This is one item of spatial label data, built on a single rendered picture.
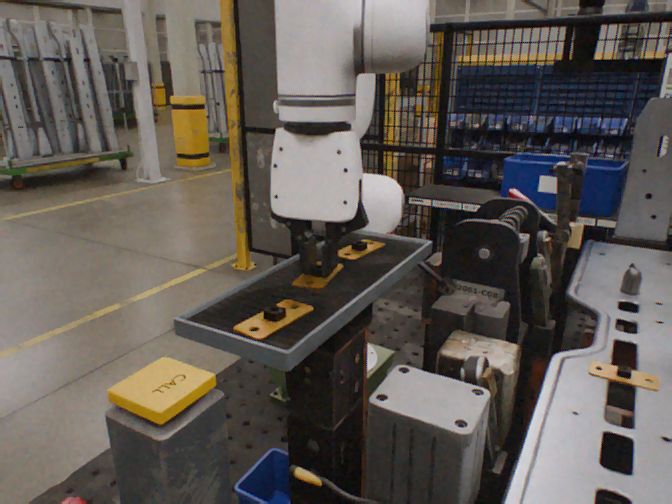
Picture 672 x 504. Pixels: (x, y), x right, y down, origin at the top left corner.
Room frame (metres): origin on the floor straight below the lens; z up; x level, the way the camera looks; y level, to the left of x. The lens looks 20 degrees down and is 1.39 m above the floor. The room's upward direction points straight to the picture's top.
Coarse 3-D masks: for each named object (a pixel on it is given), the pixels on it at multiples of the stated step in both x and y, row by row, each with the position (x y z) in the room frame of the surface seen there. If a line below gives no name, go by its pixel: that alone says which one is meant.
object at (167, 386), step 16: (160, 368) 0.37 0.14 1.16; (176, 368) 0.37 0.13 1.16; (192, 368) 0.37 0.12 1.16; (128, 384) 0.35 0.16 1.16; (144, 384) 0.35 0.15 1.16; (160, 384) 0.35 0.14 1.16; (176, 384) 0.35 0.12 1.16; (192, 384) 0.35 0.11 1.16; (208, 384) 0.35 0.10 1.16; (112, 400) 0.34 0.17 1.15; (128, 400) 0.33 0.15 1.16; (144, 400) 0.32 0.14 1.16; (160, 400) 0.32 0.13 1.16; (176, 400) 0.32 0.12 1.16; (192, 400) 0.34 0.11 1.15; (144, 416) 0.32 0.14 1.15; (160, 416) 0.31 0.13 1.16
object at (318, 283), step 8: (320, 264) 0.61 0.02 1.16; (312, 272) 0.57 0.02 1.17; (320, 272) 0.57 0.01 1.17; (336, 272) 0.58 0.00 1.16; (296, 280) 0.56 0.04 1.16; (304, 280) 0.56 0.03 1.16; (312, 280) 0.56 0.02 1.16; (320, 280) 0.56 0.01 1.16; (328, 280) 0.56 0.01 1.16; (312, 288) 0.54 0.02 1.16; (320, 288) 0.53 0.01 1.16
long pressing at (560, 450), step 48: (576, 288) 0.91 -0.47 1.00; (624, 336) 0.72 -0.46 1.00; (576, 384) 0.59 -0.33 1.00; (624, 384) 0.59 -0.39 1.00; (528, 432) 0.49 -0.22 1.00; (576, 432) 0.49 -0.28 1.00; (624, 432) 0.49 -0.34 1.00; (528, 480) 0.41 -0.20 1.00; (576, 480) 0.42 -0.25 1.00; (624, 480) 0.42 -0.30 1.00
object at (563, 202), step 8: (552, 168) 1.10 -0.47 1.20; (560, 168) 1.08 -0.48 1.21; (568, 168) 1.08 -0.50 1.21; (576, 168) 1.07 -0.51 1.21; (560, 176) 1.08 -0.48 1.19; (568, 176) 1.09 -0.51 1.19; (560, 184) 1.08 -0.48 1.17; (568, 184) 1.09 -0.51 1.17; (560, 192) 1.07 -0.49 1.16; (568, 192) 1.09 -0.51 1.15; (560, 200) 1.07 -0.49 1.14; (568, 200) 1.09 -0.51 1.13; (560, 208) 1.07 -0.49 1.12; (568, 208) 1.09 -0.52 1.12; (560, 216) 1.07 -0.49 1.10; (568, 216) 1.09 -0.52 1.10; (560, 224) 1.07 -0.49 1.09; (568, 224) 1.09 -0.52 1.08
